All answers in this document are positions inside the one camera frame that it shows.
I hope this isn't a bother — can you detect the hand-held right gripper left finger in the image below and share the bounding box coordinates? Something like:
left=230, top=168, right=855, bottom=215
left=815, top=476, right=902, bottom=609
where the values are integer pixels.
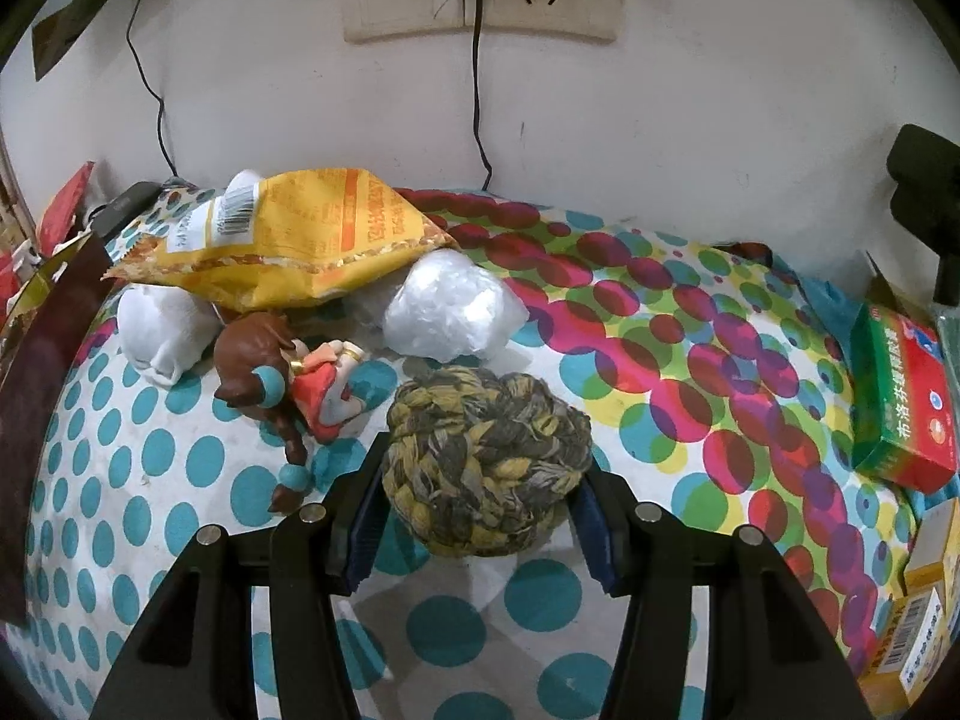
left=88, top=431, right=391, bottom=720

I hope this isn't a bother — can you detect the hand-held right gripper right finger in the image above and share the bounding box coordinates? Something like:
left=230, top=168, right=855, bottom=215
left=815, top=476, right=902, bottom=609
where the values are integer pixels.
left=566, top=461, right=875, bottom=720

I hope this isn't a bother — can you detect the brown patterned sock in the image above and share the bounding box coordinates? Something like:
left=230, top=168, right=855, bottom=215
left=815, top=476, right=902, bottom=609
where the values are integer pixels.
left=382, top=365, right=593, bottom=560

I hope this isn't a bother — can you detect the white plastic bag ball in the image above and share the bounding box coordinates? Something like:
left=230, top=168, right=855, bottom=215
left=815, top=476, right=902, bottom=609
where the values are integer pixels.
left=382, top=247, right=530, bottom=361

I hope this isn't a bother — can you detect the white sock bundle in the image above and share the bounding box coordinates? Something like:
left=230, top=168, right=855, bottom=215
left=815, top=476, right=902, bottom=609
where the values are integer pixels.
left=116, top=285, right=222, bottom=389

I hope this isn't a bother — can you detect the yellow snack bag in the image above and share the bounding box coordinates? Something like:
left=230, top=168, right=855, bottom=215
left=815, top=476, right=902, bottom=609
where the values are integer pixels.
left=101, top=169, right=462, bottom=312

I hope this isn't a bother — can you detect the polka dot tablecloth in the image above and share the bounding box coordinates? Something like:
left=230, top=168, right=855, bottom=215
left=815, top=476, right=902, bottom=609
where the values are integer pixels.
left=22, top=184, right=938, bottom=720

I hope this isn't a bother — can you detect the teal cloth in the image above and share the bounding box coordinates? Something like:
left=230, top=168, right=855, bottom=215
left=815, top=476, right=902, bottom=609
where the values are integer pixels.
left=795, top=270, right=871, bottom=361

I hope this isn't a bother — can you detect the yellow barcode medicine box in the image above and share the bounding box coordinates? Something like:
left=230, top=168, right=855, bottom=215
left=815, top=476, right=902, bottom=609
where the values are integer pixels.
left=861, top=585, right=950, bottom=706

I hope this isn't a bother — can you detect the green and red medicine box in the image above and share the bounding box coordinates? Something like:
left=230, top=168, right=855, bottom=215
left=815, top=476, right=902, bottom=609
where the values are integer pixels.
left=851, top=300, right=960, bottom=496

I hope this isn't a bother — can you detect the black router box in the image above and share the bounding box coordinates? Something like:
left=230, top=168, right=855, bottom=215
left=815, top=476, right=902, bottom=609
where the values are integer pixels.
left=94, top=180, right=162, bottom=237

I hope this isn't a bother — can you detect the flat red gift bag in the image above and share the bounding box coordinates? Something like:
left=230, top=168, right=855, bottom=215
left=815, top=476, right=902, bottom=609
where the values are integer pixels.
left=37, top=161, right=97, bottom=256

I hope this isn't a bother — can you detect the black stand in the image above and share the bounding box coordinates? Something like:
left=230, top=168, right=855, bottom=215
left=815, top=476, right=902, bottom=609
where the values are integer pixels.
left=885, top=124, right=960, bottom=301

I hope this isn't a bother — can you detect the black charger cable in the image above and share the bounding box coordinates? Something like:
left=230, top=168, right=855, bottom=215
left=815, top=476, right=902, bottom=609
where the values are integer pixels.
left=469, top=0, right=496, bottom=192

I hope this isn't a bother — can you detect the black router cable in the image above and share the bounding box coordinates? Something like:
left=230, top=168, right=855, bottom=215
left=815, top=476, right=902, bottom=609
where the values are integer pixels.
left=124, top=0, right=179, bottom=182

